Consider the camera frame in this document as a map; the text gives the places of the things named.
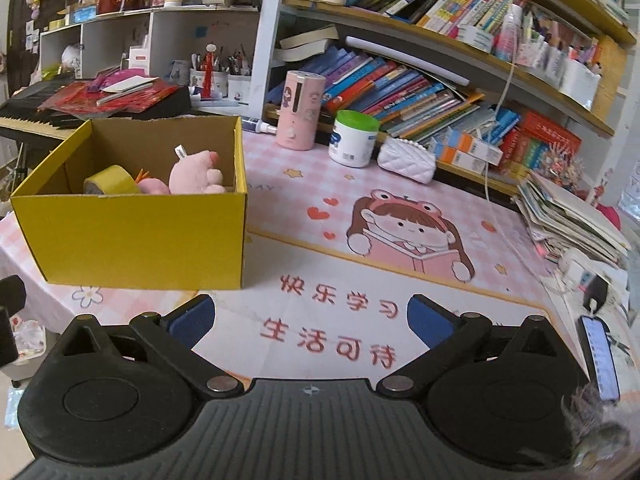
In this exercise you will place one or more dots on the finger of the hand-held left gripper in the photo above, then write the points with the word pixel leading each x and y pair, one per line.
pixel 10 295

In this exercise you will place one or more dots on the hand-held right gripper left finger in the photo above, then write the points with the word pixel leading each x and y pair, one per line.
pixel 192 322

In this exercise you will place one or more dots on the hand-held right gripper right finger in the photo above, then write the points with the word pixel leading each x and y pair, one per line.
pixel 430 320

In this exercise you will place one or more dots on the yellow cardboard box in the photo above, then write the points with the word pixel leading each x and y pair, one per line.
pixel 125 240

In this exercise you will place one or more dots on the pink plush pig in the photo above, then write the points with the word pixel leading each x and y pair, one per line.
pixel 195 172

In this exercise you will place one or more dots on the gold tape roll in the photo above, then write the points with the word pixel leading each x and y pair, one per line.
pixel 112 177

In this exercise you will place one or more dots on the dark spray bottle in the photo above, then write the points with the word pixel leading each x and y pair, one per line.
pixel 255 124

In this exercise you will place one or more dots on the pink checked printed tablecloth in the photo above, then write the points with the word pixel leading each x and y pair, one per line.
pixel 300 260

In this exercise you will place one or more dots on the wooden bookshelf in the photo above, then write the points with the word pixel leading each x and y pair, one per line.
pixel 470 178

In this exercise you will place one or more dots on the white power strip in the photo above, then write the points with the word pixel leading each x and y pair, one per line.
pixel 572 270

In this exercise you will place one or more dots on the white quilted purse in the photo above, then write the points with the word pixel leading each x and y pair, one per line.
pixel 405 162

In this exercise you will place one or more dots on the orange blue white carton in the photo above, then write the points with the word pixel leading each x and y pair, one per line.
pixel 460 159
pixel 475 146

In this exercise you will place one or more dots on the black charger plug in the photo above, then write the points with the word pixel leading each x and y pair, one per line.
pixel 595 292

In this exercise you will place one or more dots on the stack of papers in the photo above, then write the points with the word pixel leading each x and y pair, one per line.
pixel 570 220

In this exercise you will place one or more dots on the smartphone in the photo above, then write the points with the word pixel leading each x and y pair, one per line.
pixel 600 360

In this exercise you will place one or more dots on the white jar green lid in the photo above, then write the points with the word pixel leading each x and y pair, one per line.
pixel 350 147

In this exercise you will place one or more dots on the fuzzy grey fabric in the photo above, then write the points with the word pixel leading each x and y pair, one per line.
pixel 595 430

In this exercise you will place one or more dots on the red patterned cloth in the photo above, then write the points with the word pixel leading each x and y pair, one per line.
pixel 65 97

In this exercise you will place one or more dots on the red boxed book set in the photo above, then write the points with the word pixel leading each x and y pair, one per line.
pixel 540 142

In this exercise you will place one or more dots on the black electronic keyboard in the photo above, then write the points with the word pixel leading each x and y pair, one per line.
pixel 170 105

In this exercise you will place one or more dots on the pink humidifier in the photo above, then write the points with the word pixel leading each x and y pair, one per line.
pixel 295 120

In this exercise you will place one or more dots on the magenta fabric pouch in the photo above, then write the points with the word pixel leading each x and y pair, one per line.
pixel 102 80

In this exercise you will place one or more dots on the white notebook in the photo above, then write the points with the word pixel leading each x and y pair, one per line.
pixel 127 82

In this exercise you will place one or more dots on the white plastic bag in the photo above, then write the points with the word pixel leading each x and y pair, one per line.
pixel 71 57

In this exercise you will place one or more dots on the red tassel ornament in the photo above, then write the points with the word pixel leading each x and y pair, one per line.
pixel 208 75

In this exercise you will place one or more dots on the small blue white packet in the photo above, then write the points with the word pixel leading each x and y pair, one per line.
pixel 179 71

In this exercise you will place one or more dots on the white rolled poster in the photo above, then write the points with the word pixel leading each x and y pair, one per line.
pixel 410 57

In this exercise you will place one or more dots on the white box red label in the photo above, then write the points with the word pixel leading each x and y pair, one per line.
pixel 138 59

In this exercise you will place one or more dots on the white stationery organizer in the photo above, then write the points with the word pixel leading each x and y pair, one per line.
pixel 575 80

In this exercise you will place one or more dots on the white teal carton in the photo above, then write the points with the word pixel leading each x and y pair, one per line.
pixel 475 39

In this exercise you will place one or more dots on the plush door charm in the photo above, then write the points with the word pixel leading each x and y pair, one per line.
pixel 35 5

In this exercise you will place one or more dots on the thick pale paperback book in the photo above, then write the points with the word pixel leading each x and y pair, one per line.
pixel 310 37
pixel 300 51

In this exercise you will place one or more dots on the clear plastic bottle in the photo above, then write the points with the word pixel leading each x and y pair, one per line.
pixel 509 35

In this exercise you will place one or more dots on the white shelf unit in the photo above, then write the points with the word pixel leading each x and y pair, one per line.
pixel 262 35

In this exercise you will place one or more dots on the upright book row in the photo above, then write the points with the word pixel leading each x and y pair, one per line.
pixel 440 0

